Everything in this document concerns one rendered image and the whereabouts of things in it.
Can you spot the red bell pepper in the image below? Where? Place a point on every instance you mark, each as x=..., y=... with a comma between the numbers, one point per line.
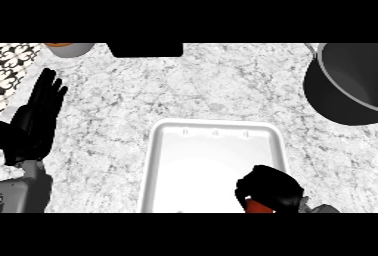
x=257, y=207

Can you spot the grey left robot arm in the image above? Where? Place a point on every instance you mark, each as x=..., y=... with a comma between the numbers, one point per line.
x=24, y=190

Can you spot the dark grey pot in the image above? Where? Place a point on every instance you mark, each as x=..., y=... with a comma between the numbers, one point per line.
x=344, y=83

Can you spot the white rectangular tray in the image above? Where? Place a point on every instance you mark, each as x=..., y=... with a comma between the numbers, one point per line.
x=207, y=166

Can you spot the black rectangular appliance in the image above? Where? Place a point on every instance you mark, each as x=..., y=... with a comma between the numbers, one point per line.
x=145, y=50

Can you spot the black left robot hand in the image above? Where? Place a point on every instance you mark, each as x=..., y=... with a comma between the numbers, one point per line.
x=37, y=116

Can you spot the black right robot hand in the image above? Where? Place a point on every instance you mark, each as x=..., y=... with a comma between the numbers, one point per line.
x=270, y=186

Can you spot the black and white patterned mat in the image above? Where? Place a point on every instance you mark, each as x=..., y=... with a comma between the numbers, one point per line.
x=13, y=71

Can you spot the grey bowl with orange contents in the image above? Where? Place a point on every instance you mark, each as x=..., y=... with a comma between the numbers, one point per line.
x=68, y=49

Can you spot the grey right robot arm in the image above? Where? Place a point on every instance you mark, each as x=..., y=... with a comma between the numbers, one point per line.
x=322, y=209

